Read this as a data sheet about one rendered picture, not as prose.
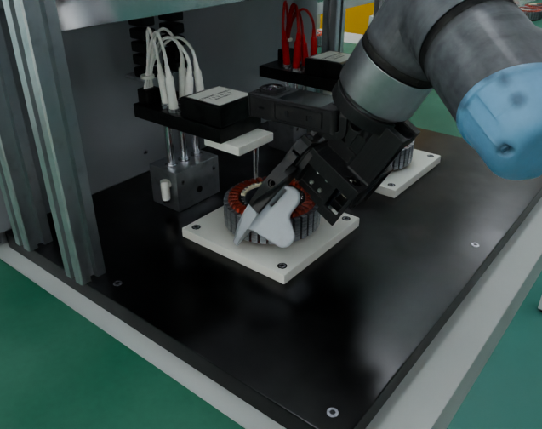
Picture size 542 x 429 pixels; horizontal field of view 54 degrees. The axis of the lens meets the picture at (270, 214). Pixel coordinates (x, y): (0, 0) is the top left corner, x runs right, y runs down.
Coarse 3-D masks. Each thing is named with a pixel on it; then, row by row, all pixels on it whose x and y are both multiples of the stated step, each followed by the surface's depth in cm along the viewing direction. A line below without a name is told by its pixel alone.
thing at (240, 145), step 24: (192, 96) 60; (216, 96) 60; (240, 96) 60; (168, 120) 62; (192, 120) 60; (216, 120) 57; (240, 120) 59; (168, 144) 65; (192, 144) 69; (216, 144) 59; (240, 144) 58; (264, 144) 60
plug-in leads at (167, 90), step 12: (156, 36) 62; (168, 36) 60; (156, 48) 61; (180, 48) 60; (192, 48) 62; (180, 60) 64; (168, 72) 60; (180, 72) 64; (144, 84) 64; (168, 84) 60; (180, 84) 65; (192, 84) 62; (144, 96) 64; (156, 96) 65; (168, 96) 61; (180, 96) 65; (168, 108) 62
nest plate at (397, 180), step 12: (420, 156) 80; (432, 156) 80; (408, 168) 76; (420, 168) 76; (432, 168) 79; (384, 180) 73; (396, 180) 73; (408, 180) 73; (384, 192) 71; (396, 192) 70
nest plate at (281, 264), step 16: (192, 224) 62; (208, 224) 62; (224, 224) 62; (320, 224) 62; (336, 224) 62; (352, 224) 63; (192, 240) 61; (208, 240) 59; (224, 240) 59; (304, 240) 59; (320, 240) 59; (336, 240) 61; (240, 256) 57; (256, 256) 57; (272, 256) 57; (288, 256) 57; (304, 256) 57; (272, 272) 55; (288, 272) 54
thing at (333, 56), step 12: (276, 60) 84; (312, 60) 75; (324, 60) 74; (336, 60) 74; (264, 72) 81; (276, 72) 80; (288, 72) 78; (300, 72) 78; (312, 72) 76; (324, 72) 75; (336, 72) 74; (288, 84) 81; (300, 84) 78; (312, 84) 77; (324, 84) 75
